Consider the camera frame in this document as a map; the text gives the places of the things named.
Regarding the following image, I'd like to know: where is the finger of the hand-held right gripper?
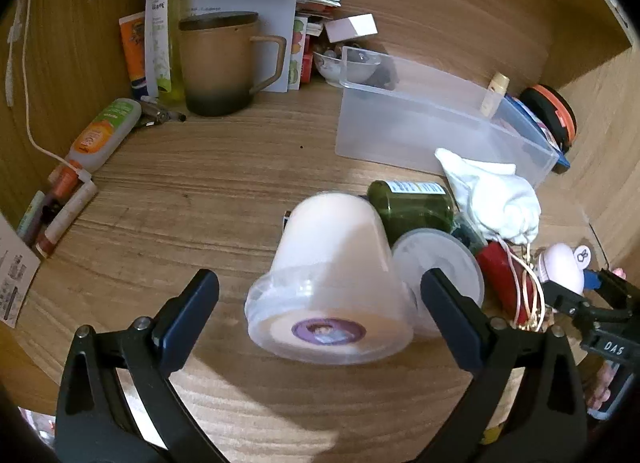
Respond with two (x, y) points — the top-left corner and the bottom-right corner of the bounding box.
(542, 282), (632, 329)
(582, 267), (640, 311)

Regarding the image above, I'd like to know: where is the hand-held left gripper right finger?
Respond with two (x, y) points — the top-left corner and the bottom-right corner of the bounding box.
(420, 268), (588, 463)

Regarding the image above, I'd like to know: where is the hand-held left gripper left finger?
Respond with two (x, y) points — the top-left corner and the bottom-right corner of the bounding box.
(54, 269), (226, 463)

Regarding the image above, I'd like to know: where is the red pouch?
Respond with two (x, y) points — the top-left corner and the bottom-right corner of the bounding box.
(475, 239), (543, 324)

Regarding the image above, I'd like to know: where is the dark green spray bottle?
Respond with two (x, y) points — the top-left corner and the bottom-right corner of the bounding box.
(367, 179), (488, 256)

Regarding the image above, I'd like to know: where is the white cloth drawstring pouch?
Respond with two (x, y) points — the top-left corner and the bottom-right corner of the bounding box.
(434, 147), (542, 245)

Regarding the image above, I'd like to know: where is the white plastic tub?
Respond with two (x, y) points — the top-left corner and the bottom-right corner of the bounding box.
(244, 192), (416, 366)

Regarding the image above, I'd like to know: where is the clear plastic bin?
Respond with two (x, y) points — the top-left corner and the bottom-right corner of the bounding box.
(335, 45), (561, 188)

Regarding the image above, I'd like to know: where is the person's right hand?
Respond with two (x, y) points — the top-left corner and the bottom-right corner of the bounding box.
(590, 360), (621, 411)

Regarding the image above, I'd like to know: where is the white lip balm tube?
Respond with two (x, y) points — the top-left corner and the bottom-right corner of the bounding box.
(36, 178), (98, 259)

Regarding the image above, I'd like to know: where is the black orange round case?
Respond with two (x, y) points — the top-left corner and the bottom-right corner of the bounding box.
(517, 84), (578, 154)

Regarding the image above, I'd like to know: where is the white printed card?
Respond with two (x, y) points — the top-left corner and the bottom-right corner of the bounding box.
(0, 215), (43, 329)

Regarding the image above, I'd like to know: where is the green lip balm tube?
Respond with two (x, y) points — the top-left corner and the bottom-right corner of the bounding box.
(17, 190), (48, 244)

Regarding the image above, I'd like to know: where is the metal nail clipper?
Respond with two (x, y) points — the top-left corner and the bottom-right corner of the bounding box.
(140, 95), (188, 130)

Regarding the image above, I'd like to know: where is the small cream bottle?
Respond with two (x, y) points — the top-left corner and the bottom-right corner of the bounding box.
(479, 72), (511, 118)

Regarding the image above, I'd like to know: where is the brown ceramic mug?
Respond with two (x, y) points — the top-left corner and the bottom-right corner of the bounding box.
(177, 11), (288, 118)

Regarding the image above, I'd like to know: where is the orange tube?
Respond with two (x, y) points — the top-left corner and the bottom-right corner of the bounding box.
(118, 12), (152, 100)

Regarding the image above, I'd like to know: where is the yellow-green spray bottle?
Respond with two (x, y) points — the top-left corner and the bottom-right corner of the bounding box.
(150, 0), (187, 104)

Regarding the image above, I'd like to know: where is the small clear glass bowl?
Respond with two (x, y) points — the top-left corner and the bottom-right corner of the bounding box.
(312, 50), (346, 84)

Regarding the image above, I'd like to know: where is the fruit-print carton stack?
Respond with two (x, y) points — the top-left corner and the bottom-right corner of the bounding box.
(287, 15), (313, 91)

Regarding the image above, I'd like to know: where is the small white box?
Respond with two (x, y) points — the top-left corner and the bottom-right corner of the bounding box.
(324, 14), (378, 44)

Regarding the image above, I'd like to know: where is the white paper folder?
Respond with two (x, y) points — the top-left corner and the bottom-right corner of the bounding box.
(141, 0), (301, 94)

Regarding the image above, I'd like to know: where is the white cable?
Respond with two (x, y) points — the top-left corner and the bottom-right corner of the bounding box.
(4, 0), (96, 186)

